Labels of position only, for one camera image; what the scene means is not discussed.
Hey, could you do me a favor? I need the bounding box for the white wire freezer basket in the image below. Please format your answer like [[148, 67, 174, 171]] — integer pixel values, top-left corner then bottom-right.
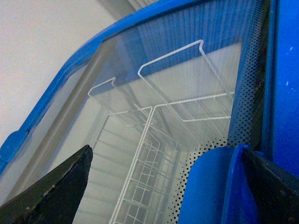
[[137, 40, 242, 123]]

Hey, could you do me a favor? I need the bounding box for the blue framed glass freezer lid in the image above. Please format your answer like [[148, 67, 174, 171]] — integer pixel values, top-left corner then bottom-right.
[[0, 0, 299, 224]]

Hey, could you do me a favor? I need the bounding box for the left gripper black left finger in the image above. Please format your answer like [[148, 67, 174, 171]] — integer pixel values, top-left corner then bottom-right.
[[0, 145, 93, 224]]

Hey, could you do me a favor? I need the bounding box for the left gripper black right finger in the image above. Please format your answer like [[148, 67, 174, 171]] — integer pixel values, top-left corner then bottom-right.
[[242, 148, 299, 224]]

